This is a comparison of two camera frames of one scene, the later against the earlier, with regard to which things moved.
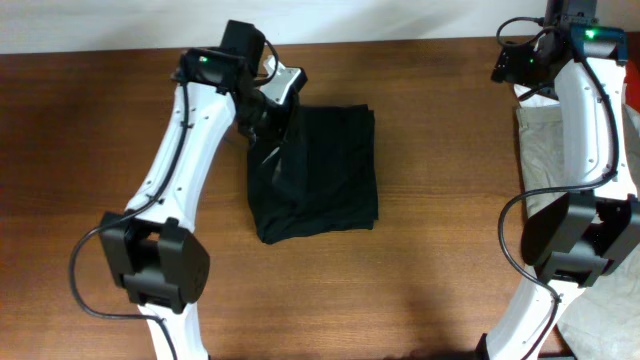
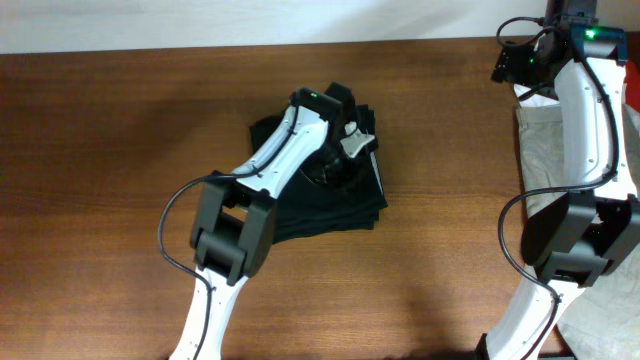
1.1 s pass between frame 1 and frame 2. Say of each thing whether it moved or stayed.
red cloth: stayed
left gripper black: moved
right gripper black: stayed
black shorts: stayed
